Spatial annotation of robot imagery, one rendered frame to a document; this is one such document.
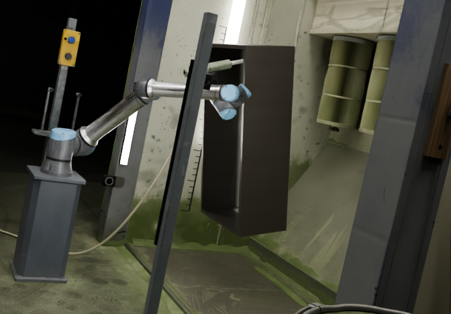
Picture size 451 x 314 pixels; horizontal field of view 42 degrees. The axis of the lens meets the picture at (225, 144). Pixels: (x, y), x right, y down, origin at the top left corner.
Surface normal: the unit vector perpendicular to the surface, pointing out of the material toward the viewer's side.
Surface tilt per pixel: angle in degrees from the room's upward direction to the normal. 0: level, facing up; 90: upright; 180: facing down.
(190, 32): 90
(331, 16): 90
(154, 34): 90
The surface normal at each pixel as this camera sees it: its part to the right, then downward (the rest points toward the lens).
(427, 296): 0.44, 0.17
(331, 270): -0.62, -0.65
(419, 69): -0.88, -0.15
